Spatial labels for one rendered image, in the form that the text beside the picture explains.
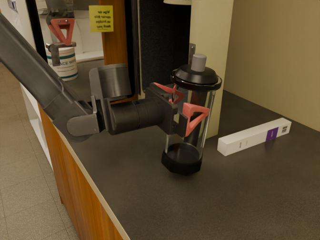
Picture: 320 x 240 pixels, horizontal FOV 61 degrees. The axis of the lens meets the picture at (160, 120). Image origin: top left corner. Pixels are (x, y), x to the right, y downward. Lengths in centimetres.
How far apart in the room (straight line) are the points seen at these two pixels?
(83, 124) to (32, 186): 180
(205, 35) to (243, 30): 47
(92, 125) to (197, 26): 36
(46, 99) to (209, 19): 42
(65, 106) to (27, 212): 162
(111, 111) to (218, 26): 37
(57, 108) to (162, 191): 31
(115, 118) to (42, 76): 15
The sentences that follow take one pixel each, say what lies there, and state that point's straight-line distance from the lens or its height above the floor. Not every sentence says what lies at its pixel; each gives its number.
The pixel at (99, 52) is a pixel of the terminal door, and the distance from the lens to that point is 90.
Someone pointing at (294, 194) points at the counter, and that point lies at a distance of 72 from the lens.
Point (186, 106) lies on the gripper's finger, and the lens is 51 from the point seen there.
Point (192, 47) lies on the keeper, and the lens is 70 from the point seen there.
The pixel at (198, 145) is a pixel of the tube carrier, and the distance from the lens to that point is 61.
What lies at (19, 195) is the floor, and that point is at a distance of 223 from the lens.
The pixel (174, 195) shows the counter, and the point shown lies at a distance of 64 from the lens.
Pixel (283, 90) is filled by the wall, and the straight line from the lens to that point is 108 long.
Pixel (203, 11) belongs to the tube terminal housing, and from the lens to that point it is 69.
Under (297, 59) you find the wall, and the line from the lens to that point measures 103.
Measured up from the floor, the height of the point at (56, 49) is 120.
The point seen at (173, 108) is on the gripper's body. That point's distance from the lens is 50.
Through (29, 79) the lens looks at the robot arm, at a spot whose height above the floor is 122.
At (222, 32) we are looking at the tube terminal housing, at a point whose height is 126.
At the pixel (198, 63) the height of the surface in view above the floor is 123.
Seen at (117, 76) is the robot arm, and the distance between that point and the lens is 49.
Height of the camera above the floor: 139
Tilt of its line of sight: 28 degrees down
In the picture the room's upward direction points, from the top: straight up
